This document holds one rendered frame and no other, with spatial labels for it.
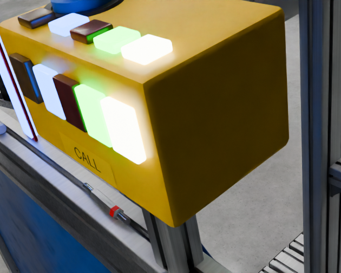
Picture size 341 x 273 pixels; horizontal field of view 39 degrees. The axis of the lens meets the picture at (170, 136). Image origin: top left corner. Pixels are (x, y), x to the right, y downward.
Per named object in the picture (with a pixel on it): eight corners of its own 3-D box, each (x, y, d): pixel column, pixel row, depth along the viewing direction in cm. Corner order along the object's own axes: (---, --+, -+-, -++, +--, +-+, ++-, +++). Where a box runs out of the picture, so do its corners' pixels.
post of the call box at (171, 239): (205, 259, 39) (182, 135, 33) (178, 281, 38) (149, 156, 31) (181, 242, 41) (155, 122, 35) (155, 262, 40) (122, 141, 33)
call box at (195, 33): (293, 162, 31) (288, 0, 25) (178, 253, 26) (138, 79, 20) (142, 96, 42) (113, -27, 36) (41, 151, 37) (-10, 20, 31)
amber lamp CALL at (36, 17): (57, 19, 29) (54, 10, 29) (32, 30, 28) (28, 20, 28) (44, 15, 30) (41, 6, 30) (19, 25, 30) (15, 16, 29)
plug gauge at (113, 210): (131, 214, 44) (89, 178, 49) (120, 221, 43) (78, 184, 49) (133, 222, 44) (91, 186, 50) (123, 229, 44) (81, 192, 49)
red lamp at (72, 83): (94, 129, 26) (80, 81, 25) (85, 134, 26) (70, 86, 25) (74, 117, 28) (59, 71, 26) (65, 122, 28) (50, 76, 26)
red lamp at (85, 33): (116, 33, 26) (113, 23, 25) (87, 46, 25) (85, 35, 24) (97, 27, 27) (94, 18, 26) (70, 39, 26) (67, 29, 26)
